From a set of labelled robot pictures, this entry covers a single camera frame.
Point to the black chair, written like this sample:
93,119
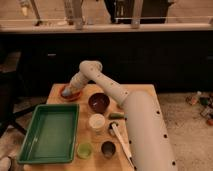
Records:
7,101

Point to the metal cup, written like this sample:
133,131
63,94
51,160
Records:
108,149

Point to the green pepper toy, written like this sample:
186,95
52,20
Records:
116,116

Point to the green plastic tray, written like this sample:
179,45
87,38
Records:
51,135

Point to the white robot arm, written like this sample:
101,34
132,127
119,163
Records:
150,143

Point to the dark red bowl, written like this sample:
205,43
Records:
99,102

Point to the white cup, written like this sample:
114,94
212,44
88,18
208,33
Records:
96,122

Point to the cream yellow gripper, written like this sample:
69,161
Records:
64,90

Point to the small green cup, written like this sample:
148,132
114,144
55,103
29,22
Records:
84,150

